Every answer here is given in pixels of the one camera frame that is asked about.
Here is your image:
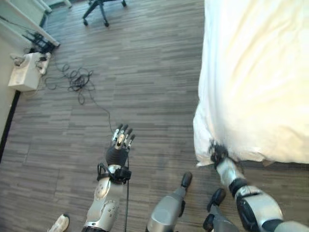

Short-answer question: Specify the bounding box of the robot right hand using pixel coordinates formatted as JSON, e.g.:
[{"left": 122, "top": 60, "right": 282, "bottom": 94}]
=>
[{"left": 208, "top": 139, "right": 229, "bottom": 165}]

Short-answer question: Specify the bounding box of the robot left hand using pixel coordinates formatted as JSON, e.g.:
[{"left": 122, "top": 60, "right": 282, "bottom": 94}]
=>
[{"left": 105, "top": 123, "right": 136, "bottom": 168}]

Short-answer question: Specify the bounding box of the white duvet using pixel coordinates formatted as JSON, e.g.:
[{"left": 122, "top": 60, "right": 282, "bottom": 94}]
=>
[{"left": 193, "top": 0, "right": 309, "bottom": 168}]

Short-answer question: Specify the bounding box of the robot right leg silver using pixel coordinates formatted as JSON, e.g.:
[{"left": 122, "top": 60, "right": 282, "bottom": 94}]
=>
[{"left": 203, "top": 188, "right": 239, "bottom": 232}]

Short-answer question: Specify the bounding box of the robot leg silver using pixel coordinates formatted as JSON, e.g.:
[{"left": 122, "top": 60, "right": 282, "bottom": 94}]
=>
[
  {"left": 203, "top": 188, "right": 239, "bottom": 232},
  {"left": 146, "top": 171, "right": 193, "bottom": 232}
]

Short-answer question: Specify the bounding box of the robot left leg silver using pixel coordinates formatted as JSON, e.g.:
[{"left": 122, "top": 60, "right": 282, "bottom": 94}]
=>
[{"left": 146, "top": 171, "right": 193, "bottom": 232}]

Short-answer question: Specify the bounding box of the person's white shoe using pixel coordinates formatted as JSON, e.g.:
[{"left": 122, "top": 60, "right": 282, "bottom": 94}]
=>
[{"left": 48, "top": 213, "right": 71, "bottom": 232}]

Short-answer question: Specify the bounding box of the white box device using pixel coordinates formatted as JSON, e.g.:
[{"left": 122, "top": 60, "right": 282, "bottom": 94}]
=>
[{"left": 8, "top": 52, "right": 51, "bottom": 91}]

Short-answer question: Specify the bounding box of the black power adapter cluster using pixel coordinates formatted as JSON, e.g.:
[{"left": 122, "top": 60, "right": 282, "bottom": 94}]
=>
[{"left": 22, "top": 31, "right": 55, "bottom": 53}]

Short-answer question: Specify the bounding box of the black office chair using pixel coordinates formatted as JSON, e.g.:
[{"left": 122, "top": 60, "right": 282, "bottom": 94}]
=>
[{"left": 82, "top": 0, "right": 127, "bottom": 28}]

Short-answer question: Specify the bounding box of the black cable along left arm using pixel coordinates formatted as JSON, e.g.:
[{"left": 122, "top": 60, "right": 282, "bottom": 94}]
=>
[{"left": 123, "top": 154, "right": 130, "bottom": 232}]

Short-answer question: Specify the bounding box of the tangled black cable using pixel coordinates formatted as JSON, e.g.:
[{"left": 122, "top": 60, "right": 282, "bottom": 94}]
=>
[{"left": 44, "top": 59, "right": 117, "bottom": 136}]

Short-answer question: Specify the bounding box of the white desk frame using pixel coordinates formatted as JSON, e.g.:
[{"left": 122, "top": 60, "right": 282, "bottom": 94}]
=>
[{"left": 0, "top": 0, "right": 60, "bottom": 48}]

